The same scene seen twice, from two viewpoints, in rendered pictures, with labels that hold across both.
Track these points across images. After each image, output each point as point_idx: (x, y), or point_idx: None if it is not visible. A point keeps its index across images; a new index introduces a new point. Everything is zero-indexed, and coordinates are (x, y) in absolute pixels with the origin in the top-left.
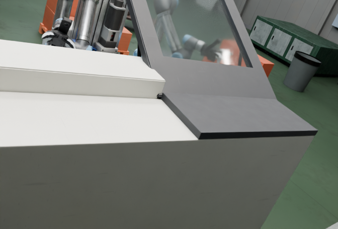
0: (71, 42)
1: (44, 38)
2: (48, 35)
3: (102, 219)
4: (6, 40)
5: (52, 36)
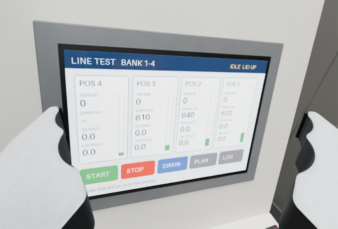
0: (17, 179)
1: (297, 129)
2: (303, 142)
3: None
4: None
5: (283, 208)
